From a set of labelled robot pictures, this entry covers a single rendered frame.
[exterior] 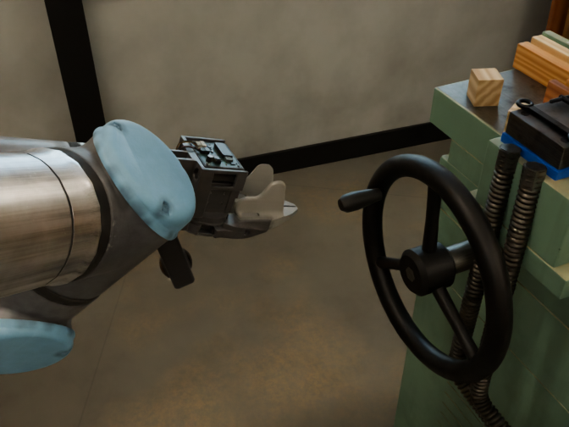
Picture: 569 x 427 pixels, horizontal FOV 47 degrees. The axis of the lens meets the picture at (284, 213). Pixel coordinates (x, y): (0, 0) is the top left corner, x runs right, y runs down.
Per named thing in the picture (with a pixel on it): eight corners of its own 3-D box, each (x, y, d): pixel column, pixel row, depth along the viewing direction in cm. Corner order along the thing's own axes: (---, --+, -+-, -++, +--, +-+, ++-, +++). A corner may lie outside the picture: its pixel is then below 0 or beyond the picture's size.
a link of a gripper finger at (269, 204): (321, 189, 73) (248, 185, 68) (303, 232, 76) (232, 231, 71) (308, 174, 75) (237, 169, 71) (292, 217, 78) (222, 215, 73)
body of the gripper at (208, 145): (256, 174, 67) (141, 167, 61) (232, 241, 71) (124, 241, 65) (229, 138, 73) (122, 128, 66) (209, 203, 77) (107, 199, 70)
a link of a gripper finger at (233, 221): (277, 228, 72) (203, 226, 67) (273, 239, 73) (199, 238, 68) (260, 203, 75) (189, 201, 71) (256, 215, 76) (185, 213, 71)
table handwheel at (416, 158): (531, 346, 62) (422, 413, 87) (681, 284, 69) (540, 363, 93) (394, 108, 74) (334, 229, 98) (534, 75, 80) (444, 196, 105)
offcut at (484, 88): (498, 106, 95) (504, 79, 93) (473, 107, 95) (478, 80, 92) (490, 93, 98) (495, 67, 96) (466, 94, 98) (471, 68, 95)
